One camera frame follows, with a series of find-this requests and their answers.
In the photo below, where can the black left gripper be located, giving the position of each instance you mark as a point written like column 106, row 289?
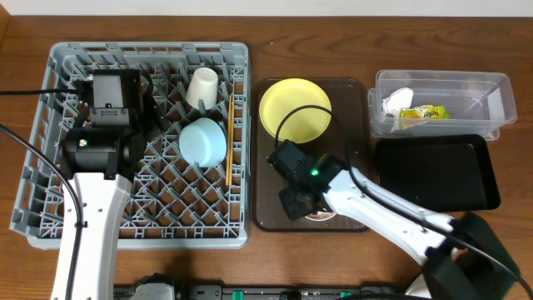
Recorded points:
column 146, row 100

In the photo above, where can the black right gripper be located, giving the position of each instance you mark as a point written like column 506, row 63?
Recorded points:
column 291, row 210

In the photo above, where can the white bowl with food residue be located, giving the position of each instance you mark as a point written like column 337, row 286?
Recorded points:
column 320, row 216

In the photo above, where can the wooden chopsticks pair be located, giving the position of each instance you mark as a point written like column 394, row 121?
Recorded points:
column 230, row 139

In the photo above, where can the white tissue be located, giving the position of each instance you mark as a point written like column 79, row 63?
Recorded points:
column 396, row 102

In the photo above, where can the green pandan cake wrapper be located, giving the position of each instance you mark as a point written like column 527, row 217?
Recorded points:
column 425, row 112

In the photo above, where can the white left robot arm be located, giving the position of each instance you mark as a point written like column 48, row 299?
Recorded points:
column 99, row 157

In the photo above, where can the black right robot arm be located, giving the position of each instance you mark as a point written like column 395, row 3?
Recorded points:
column 459, row 258

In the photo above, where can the grey dishwasher rack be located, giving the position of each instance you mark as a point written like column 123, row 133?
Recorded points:
column 172, row 204

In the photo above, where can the light blue bowl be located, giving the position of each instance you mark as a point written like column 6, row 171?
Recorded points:
column 203, row 143

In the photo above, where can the white plastic cup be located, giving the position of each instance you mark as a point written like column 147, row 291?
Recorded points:
column 203, row 87

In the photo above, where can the dark brown serving tray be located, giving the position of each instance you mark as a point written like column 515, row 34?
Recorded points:
column 349, row 102

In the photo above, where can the clear plastic bin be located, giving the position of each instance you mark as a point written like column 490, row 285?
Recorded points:
column 477, row 102

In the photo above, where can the black plastic bin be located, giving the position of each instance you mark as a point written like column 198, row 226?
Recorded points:
column 442, row 174

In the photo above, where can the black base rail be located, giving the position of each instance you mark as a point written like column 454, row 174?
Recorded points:
column 213, row 289

